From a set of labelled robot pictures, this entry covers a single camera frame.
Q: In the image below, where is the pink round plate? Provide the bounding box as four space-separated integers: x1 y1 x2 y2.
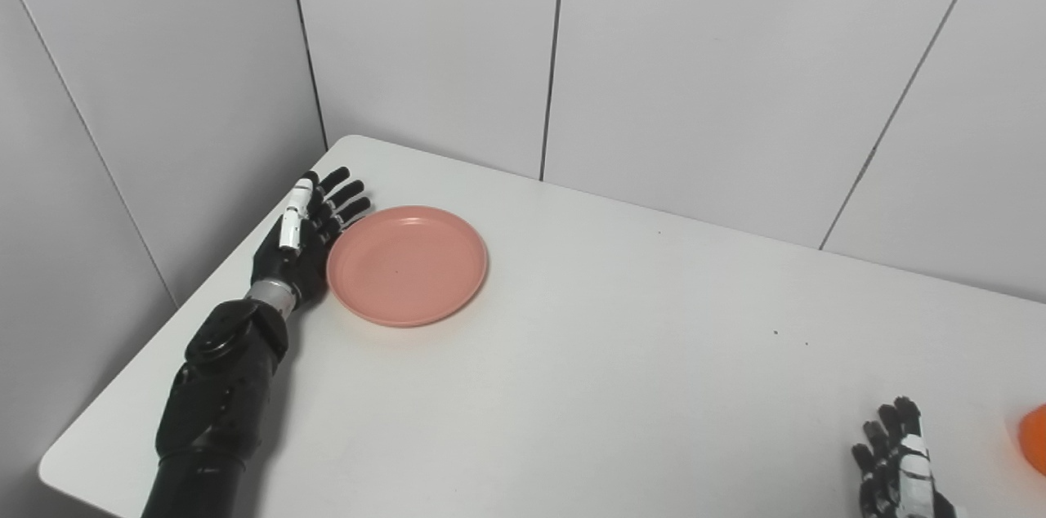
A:
325 205 489 328

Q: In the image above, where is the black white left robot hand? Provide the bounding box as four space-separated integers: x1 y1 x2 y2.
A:
250 167 373 309

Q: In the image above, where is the orange fruit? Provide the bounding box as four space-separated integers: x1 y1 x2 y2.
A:
1017 404 1046 476

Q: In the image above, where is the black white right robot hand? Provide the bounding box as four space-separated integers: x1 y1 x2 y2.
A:
851 396 958 518

